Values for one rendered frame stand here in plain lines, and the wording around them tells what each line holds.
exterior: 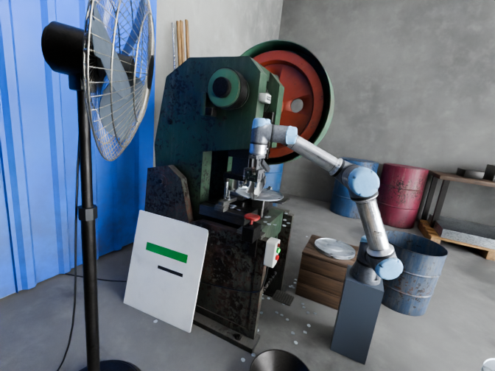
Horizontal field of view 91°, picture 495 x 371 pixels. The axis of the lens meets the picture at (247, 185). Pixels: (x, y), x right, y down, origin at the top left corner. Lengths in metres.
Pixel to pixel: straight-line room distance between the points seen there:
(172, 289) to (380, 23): 4.65
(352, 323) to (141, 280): 1.24
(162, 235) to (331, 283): 1.17
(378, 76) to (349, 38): 0.80
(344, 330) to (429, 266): 0.79
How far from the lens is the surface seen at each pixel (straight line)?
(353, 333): 1.63
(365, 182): 1.12
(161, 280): 1.65
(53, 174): 2.01
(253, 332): 1.57
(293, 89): 1.82
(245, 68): 1.33
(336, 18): 5.10
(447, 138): 4.78
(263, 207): 1.46
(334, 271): 1.87
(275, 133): 1.05
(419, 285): 2.15
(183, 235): 1.50
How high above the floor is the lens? 1.15
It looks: 13 degrees down
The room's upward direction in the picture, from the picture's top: 6 degrees clockwise
